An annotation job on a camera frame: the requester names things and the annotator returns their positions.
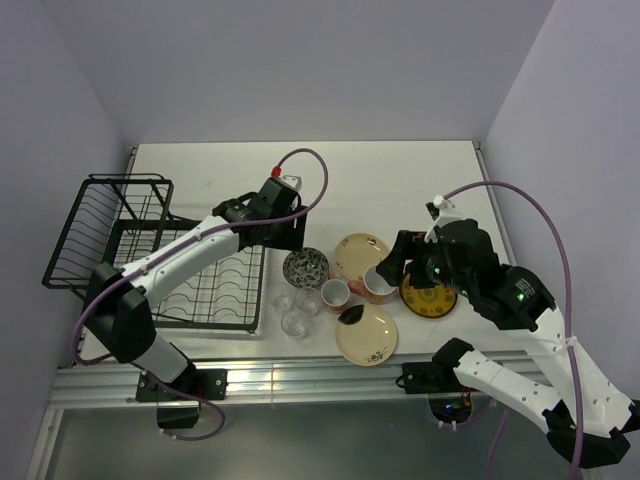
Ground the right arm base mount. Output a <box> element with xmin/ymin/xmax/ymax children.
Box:
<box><xmin>395</xmin><ymin>362</ymin><xmax>473</xmax><ymax>427</ymax></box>

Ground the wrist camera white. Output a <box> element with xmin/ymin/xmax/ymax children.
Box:
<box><xmin>424</xmin><ymin>195</ymin><xmax>466</xmax><ymax>243</ymax></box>
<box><xmin>271</xmin><ymin>166</ymin><xmax>302</xmax><ymax>193</ymax></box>

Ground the cream plate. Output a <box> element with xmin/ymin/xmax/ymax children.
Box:
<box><xmin>334</xmin><ymin>304</ymin><xmax>398</xmax><ymax>367</ymax></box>
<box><xmin>334</xmin><ymin>233</ymin><xmax>390</xmax><ymax>281</ymax></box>

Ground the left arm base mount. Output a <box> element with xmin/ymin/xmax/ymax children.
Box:
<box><xmin>135</xmin><ymin>368</ymin><xmax>228</xmax><ymax>441</ymax></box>

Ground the clear glass cup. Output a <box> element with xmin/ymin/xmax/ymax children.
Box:
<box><xmin>281</xmin><ymin>310</ymin><xmax>308</xmax><ymax>340</ymax></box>
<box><xmin>271</xmin><ymin>289</ymin><xmax>295</xmax><ymax>313</ymax></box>
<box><xmin>293</xmin><ymin>288</ymin><xmax>322</xmax><ymax>317</ymax></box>

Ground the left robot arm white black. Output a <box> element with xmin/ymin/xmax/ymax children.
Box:
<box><xmin>82</xmin><ymin>176</ymin><xmax>306</xmax><ymax>399</ymax></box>

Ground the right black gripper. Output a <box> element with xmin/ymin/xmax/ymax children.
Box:
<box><xmin>373</xmin><ymin>227</ymin><xmax>471</xmax><ymax>294</ymax></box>

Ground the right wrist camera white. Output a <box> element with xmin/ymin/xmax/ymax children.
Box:
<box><xmin>424</xmin><ymin>195</ymin><xmax>466</xmax><ymax>243</ymax></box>

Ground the clear glass cup left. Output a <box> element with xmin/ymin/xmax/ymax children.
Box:
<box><xmin>271</xmin><ymin>289</ymin><xmax>295</xmax><ymax>313</ymax></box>

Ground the patterned pink ceramic bowl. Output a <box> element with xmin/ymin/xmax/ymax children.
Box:
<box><xmin>282</xmin><ymin>247</ymin><xmax>330</xmax><ymax>289</ymax></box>

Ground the black yellow ornate plate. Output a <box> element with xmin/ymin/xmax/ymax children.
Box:
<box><xmin>399</xmin><ymin>274</ymin><xmax>458</xmax><ymax>320</ymax></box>

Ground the cream plate lower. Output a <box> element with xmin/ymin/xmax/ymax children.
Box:
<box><xmin>334</xmin><ymin>304</ymin><xmax>398</xmax><ymax>367</ymax></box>

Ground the large pink flower mug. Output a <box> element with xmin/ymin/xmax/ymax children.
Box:
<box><xmin>363</xmin><ymin>266</ymin><xmax>398</xmax><ymax>305</ymax></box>

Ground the small pink mug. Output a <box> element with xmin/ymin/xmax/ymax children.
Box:
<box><xmin>320</xmin><ymin>278</ymin><xmax>364</xmax><ymax>313</ymax></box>

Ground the clear glass cup front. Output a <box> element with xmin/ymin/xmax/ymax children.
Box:
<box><xmin>281</xmin><ymin>310</ymin><xmax>308</xmax><ymax>340</ymax></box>

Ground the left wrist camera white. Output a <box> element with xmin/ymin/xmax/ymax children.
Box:
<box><xmin>271</xmin><ymin>166</ymin><xmax>302</xmax><ymax>193</ymax></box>

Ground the cream plate upper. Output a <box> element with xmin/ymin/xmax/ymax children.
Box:
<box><xmin>334</xmin><ymin>233</ymin><xmax>390</xmax><ymax>281</ymax></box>

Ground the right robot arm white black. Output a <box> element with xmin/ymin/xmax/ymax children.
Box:
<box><xmin>376</xmin><ymin>219</ymin><xmax>639</xmax><ymax>469</ymax></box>

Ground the clear glass cup right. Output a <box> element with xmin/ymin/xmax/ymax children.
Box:
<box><xmin>293</xmin><ymin>288</ymin><xmax>322</xmax><ymax>317</ymax></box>

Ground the aluminium rail frame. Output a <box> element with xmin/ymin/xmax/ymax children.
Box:
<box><xmin>29</xmin><ymin>144</ymin><xmax>601</xmax><ymax>480</ymax></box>

